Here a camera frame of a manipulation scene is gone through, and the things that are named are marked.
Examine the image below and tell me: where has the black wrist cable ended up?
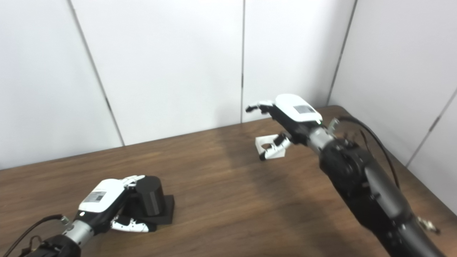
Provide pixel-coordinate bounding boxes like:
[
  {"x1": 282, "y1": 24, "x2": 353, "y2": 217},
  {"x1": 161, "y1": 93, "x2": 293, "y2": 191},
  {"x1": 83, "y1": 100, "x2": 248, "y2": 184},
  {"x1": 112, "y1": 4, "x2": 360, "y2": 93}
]
[
  {"x1": 2, "y1": 214, "x2": 70, "y2": 257},
  {"x1": 328, "y1": 116, "x2": 440, "y2": 234}
]

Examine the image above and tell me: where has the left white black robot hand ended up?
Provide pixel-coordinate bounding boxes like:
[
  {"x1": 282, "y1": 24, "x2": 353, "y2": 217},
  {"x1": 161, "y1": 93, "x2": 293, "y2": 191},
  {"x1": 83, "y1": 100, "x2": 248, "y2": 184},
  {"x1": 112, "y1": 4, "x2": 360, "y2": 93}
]
[{"x1": 73, "y1": 175, "x2": 157, "y2": 234}]

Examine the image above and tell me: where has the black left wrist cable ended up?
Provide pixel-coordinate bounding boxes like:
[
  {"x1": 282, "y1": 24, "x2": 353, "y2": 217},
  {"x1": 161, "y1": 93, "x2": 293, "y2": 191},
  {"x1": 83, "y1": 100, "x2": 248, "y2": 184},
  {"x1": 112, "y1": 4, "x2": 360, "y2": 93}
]
[{"x1": 2, "y1": 214, "x2": 70, "y2": 257}]

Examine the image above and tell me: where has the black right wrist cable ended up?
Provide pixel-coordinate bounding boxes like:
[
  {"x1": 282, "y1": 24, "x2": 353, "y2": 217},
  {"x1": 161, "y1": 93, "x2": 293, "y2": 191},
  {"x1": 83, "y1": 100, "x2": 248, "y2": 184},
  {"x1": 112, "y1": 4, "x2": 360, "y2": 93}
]
[{"x1": 328, "y1": 116, "x2": 440, "y2": 234}]

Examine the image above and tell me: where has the white square piece with hole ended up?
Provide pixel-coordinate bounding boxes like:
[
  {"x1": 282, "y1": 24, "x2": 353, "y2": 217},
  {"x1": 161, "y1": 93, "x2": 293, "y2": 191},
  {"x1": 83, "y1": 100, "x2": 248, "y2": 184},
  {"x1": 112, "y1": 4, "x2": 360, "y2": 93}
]
[{"x1": 255, "y1": 134, "x2": 286, "y2": 160}]

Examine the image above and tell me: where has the black peg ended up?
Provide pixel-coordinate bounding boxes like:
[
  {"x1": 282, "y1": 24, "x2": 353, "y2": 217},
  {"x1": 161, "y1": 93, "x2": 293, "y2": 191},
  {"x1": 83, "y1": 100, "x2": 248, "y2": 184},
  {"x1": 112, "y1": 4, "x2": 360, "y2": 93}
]
[{"x1": 123, "y1": 176, "x2": 175, "y2": 225}]

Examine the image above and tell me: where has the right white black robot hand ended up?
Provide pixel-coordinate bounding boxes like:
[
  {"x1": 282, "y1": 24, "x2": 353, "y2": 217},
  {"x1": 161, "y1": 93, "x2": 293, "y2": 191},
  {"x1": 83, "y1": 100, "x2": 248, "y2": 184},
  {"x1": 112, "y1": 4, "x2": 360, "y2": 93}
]
[{"x1": 245, "y1": 94, "x2": 323, "y2": 161}]

